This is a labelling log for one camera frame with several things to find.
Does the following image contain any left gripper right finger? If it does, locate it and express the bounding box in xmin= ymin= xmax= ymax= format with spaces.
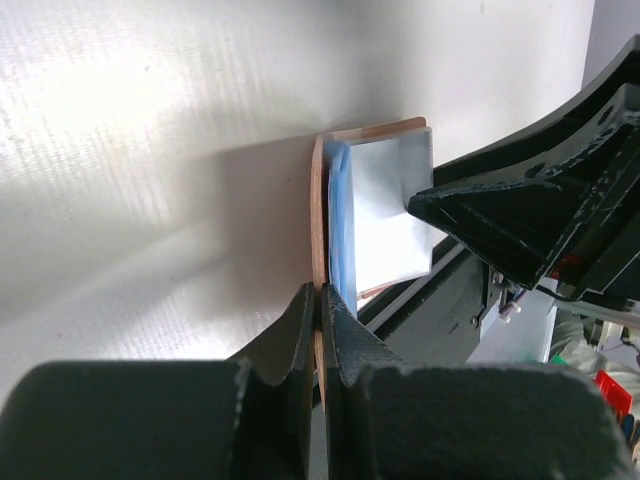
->
xmin=321 ymin=284 xmax=635 ymax=479

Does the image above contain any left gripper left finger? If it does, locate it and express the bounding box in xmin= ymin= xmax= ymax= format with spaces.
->
xmin=1 ymin=283 xmax=315 ymax=479

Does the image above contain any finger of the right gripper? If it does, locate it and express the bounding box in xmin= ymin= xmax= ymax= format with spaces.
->
xmin=407 ymin=82 xmax=640 ymax=301

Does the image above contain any brown leather card holder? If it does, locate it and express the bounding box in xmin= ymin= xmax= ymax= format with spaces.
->
xmin=310 ymin=116 xmax=434 ymax=411

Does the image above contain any red bin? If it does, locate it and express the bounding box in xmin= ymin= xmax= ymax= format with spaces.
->
xmin=594 ymin=370 xmax=633 ymax=420

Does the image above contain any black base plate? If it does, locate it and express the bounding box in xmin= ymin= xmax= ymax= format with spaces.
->
xmin=358 ymin=238 xmax=500 ymax=366

